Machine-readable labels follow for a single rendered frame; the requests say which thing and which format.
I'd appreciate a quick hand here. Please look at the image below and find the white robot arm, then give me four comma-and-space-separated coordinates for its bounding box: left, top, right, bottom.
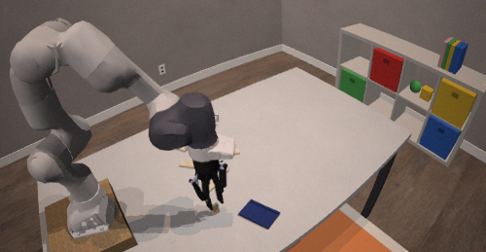
10, 18, 235, 239

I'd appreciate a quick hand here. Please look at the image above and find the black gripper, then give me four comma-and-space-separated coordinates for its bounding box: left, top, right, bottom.
189, 160, 227, 211

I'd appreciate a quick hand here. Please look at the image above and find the dark blue notebook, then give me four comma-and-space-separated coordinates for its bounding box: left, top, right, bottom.
238, 199, 280, 229

